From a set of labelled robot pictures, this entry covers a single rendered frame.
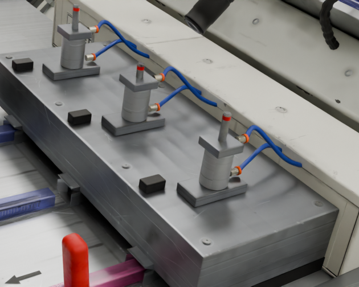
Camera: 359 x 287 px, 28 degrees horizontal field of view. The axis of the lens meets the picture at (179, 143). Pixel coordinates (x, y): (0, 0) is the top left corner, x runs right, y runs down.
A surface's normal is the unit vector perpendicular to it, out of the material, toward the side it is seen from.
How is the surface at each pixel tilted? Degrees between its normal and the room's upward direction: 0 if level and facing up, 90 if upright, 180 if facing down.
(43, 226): 45
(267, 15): 90
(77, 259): 102
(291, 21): 90
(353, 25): 180
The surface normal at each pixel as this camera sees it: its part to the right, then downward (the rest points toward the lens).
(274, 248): 0.58, 0.47
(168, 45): 0.15, -0.86
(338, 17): -0.67, 0.74
